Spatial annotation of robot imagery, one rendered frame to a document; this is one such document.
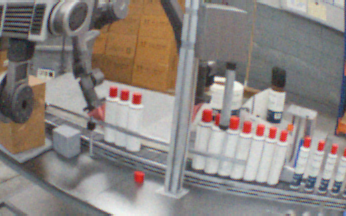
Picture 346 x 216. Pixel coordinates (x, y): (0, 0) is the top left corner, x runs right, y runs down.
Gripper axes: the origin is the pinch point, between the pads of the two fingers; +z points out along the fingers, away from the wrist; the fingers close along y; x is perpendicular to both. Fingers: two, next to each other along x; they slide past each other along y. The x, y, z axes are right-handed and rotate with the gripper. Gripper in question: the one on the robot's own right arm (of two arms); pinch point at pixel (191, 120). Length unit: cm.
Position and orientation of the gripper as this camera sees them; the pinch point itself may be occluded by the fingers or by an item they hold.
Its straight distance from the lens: 200.2
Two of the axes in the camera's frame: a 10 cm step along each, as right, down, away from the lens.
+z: -1.1, 9.5, 3.0
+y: -8.9, -2.3, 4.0
